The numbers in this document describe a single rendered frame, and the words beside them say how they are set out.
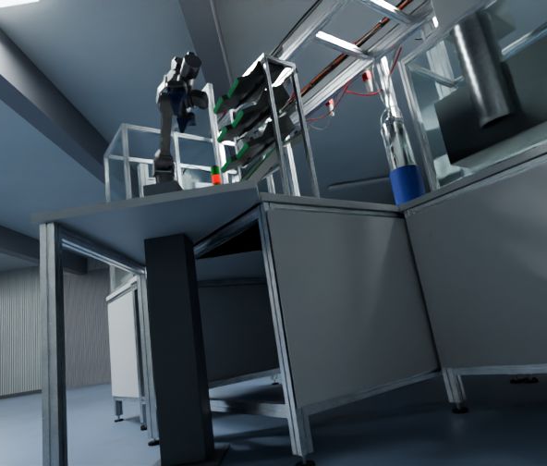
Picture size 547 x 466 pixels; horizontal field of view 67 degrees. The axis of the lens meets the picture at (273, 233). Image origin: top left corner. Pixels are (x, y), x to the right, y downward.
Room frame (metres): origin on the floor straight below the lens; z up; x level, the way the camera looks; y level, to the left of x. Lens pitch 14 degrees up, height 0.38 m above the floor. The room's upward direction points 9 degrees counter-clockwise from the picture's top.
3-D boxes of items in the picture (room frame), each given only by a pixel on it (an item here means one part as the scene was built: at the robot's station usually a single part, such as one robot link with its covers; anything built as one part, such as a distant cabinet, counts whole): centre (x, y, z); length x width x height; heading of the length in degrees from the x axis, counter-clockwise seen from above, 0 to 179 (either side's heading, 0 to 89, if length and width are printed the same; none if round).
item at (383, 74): (2.38, -0.87, 1.56); 0.04 x 0.04 x 1.39; 37
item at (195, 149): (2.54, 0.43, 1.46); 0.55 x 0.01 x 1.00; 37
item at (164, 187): (1.64, 0.43, 0.96); 0.14 x 0.14 x 0.20; 0
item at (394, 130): (2.08, -0.73, 1.32); 0.14 x 0.14 x 0.38
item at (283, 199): (2.34, -0.09, 0.85); 1.50 x 1.41 x 0.03; 37
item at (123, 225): (1.64, 0.38, 0.84); 0.90 x 0.70 x 0.03; 0
